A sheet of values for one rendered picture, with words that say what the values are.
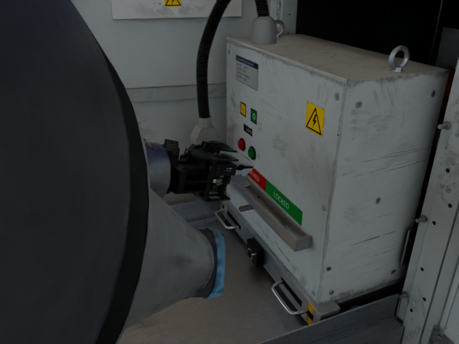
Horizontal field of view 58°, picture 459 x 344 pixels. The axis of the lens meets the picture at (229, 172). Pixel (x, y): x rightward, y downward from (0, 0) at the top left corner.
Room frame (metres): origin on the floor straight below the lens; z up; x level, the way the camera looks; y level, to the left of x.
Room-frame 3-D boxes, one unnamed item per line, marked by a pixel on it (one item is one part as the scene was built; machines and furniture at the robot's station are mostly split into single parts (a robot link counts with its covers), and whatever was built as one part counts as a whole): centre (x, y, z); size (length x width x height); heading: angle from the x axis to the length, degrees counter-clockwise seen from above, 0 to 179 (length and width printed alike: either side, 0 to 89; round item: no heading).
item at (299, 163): (0.87, -0.08, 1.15); 0.48 x 0.01 x 0.48; 23
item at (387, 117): (0.97, -0.32, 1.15); 0.51 x 0.50 x 0.48; 113
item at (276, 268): (0.88, -0.10, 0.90); 0.54 x 0.05 x 0.06; 23
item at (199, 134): (1.04, 0.06, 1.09); 0.08 x 0.05 x 0.17; 113
